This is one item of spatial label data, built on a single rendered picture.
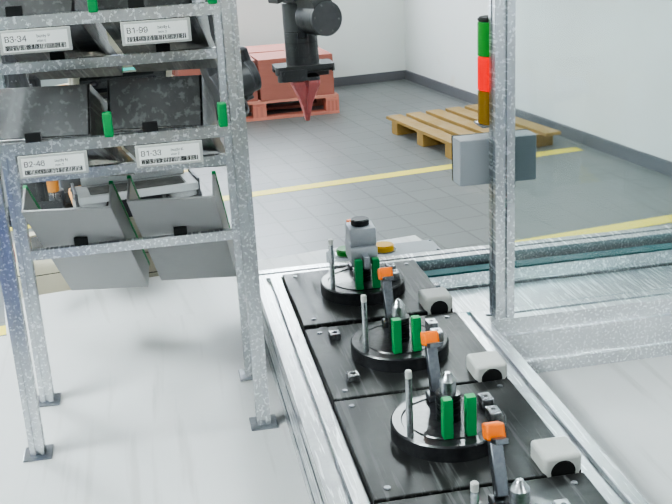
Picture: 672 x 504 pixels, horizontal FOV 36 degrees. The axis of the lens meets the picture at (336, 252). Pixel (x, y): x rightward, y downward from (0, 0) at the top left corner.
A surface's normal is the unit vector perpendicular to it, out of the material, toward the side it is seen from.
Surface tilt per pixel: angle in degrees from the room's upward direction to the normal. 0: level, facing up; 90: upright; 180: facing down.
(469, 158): 90
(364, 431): 0
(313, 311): 0
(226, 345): 0
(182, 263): 135
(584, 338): 90
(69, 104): 65
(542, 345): 90
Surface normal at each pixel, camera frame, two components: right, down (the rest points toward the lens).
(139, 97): -0.01, -0.11
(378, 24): 0.33, 0.29
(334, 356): -0.05, -0.94
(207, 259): 0.04, 0.90
